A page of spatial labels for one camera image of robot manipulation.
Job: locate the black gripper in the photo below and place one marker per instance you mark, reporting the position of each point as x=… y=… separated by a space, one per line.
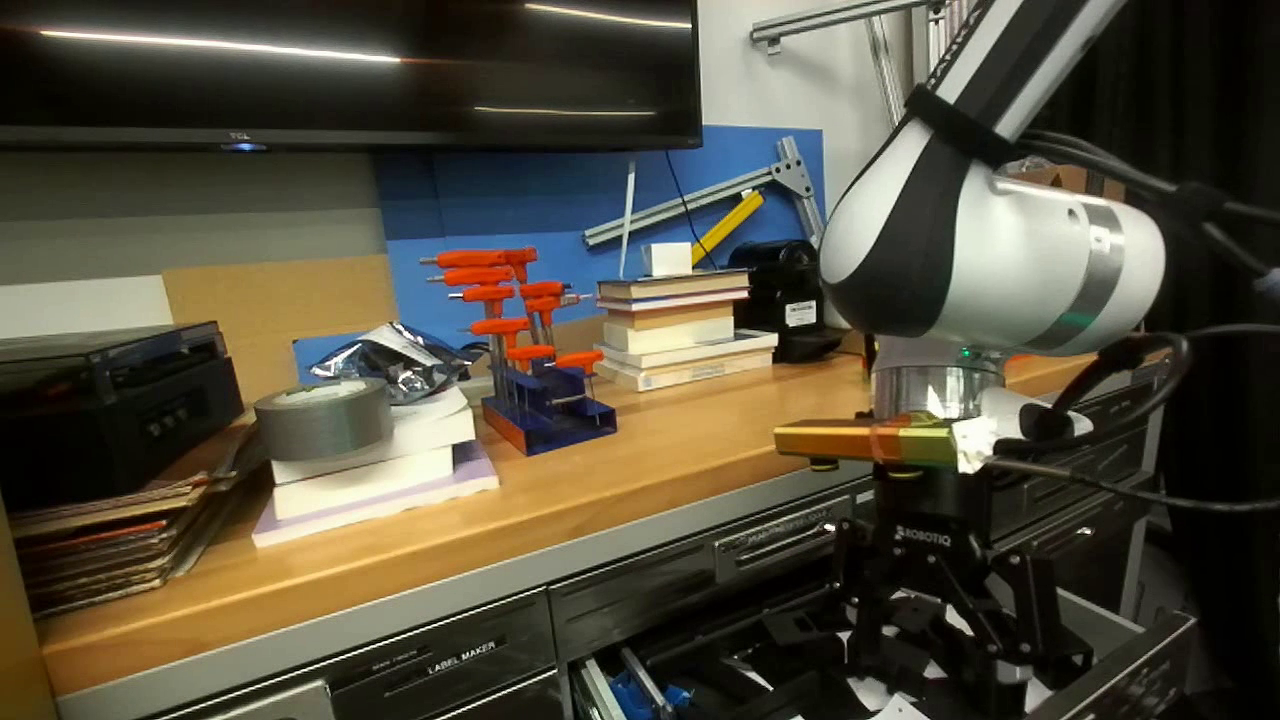
x=933 y=513

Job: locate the grey metal open drawer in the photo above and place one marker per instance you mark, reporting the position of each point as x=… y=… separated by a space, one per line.
x=1121 y=625

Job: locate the white paper sheet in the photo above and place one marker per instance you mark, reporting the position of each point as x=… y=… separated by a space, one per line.
x=880 y=698

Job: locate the black foam cutout piece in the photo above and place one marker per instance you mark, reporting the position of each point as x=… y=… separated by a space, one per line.
x=785 y=655

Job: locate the black curtain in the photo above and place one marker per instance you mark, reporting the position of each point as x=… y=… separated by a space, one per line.
x=1226 y=603

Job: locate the silver metal cylinder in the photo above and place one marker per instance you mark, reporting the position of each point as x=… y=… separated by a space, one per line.
x=641 y=671

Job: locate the blue plastic clip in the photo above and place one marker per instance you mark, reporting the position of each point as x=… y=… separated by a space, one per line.
x=645 y=698

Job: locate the wide cream book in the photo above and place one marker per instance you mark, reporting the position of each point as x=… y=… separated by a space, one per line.
x=744 y=348

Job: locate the wide pale book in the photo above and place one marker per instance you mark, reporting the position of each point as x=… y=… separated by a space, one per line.
x=695 y=376

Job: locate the black machine white label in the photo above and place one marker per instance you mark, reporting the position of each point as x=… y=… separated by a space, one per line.
x=780 y=287

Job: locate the thick cream book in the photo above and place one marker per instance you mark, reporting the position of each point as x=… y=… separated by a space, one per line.
x=666 y=334

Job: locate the yellow tool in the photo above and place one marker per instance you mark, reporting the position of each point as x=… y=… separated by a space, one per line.
x=724 y=225

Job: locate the blue hex key holder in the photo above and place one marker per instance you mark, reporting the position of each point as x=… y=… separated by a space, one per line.
x=547 y=422

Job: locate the small white box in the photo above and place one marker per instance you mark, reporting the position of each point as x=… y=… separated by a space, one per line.
x=670 y=259

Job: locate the thin white rod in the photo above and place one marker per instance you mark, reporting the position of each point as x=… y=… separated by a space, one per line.
x=624 y=222

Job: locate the thick white foam book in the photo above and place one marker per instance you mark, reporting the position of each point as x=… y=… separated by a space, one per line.
x=361 y=485

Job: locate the crumpled silver foil bag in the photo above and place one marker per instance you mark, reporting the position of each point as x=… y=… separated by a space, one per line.
x=401 y=362

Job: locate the brown cardboard sheet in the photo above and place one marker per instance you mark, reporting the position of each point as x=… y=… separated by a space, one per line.
x=264 y=320

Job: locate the large black monitor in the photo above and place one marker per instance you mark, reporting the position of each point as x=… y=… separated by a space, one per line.
x=333 y=67

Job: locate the stack of dark folders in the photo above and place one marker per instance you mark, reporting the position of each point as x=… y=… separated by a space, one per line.
x=105 y=547

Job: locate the black electronic box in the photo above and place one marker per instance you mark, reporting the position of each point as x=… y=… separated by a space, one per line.
x=105 y=414

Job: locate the gold wrist camera bar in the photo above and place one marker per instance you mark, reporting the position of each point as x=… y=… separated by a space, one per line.
x=841 y=443

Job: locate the blue wall board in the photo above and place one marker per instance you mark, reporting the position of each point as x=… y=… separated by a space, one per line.
x=535 y=202

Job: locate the grey duct tape roll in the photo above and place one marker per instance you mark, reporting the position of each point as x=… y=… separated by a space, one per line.
x=322 y=422

